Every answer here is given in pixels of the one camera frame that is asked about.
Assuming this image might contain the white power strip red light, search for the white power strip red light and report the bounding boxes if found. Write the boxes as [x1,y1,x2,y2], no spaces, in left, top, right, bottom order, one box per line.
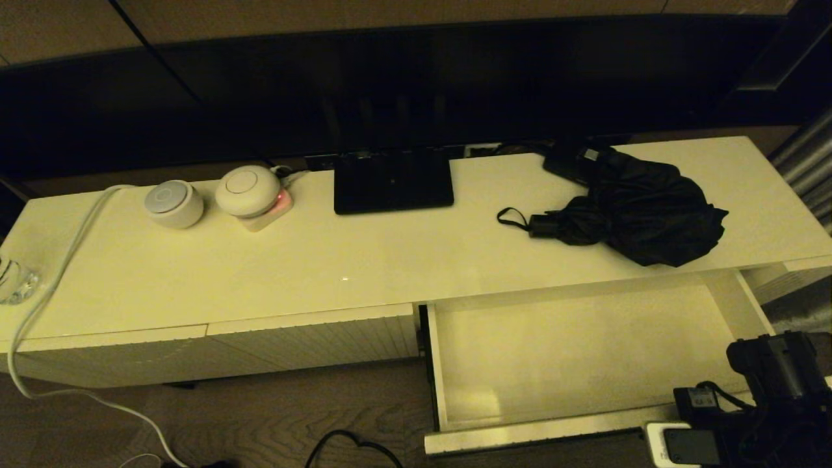
[238,188,295,233]

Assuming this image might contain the thin white cord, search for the thin white cord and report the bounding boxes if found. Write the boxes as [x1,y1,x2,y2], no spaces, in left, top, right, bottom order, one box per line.
[273,166,311,188]

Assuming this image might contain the thin black hanging cable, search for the thin black hanging cable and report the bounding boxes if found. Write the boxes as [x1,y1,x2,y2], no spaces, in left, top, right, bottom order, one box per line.
[109,0,277,166]

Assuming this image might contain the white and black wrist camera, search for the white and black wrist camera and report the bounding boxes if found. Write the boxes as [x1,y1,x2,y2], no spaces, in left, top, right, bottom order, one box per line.
[643,421,722,468]

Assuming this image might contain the white ribbed cabinet front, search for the white ribbed cabinet front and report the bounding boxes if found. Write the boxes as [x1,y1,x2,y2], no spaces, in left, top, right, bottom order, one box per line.
[0,324,210,391]
[207,303,421,378]

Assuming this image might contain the black box with white label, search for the black box with white label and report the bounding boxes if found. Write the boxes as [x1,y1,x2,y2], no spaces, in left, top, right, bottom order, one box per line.
[543,138,615,187]

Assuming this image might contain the white tv cabinet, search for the white tv cabinet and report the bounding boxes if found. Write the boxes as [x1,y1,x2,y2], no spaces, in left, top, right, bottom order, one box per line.
[0,135,832,391]

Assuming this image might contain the dark framed wall panel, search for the dark framed wall panel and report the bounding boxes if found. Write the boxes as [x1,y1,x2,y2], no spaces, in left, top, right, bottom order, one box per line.
[738,0,832,92]

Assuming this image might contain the white speaker with grey top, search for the white speaker with grey top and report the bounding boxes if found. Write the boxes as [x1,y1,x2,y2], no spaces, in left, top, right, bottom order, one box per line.
[144,180,205,229]

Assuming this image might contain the black umbrella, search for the black umbrella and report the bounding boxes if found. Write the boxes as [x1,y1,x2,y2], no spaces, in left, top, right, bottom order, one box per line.
[497,153,729,267]

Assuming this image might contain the black television base plate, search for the black television base plate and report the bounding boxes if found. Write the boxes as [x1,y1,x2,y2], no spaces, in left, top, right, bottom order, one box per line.
[333,151,454,216]

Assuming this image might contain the black floor cable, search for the black floor cable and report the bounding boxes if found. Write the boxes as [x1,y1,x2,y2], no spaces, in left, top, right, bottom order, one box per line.
[304,429,405,468]

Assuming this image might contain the white cabinet drawer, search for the white cabinet drawer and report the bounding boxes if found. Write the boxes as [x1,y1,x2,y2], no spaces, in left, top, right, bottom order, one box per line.
[422,268,832,456]

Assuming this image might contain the clear glass object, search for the clear glass object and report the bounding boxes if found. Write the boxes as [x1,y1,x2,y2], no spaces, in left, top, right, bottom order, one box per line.
[0,255,44,306]

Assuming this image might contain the white round dome device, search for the white round dome device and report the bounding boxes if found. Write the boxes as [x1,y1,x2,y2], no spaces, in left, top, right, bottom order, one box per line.
[215,165,283,219]

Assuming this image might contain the thick white power cable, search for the thick white power cable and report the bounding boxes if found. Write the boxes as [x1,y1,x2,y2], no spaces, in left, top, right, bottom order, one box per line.
[8,185,190,468]

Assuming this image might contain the large black television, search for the large black television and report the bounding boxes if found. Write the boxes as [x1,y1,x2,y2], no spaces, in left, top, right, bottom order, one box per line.
[0,14,832,186]

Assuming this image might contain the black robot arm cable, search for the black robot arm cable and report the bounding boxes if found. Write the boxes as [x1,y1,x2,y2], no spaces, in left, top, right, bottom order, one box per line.
[714,381,758,411]

